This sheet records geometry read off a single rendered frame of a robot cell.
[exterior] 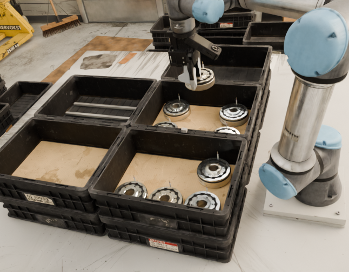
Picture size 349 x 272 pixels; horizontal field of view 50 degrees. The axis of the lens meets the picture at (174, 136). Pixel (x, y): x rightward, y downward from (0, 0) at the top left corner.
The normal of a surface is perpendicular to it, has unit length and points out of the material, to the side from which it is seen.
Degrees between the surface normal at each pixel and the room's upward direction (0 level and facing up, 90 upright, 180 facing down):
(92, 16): 90
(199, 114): 0
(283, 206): 4
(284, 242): 0
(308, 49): 81
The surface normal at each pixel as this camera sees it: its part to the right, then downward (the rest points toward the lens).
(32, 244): -0.14, -0.76
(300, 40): -0.79, 0.36
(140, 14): -0.29, 0.64
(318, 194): -0.29, 0.33
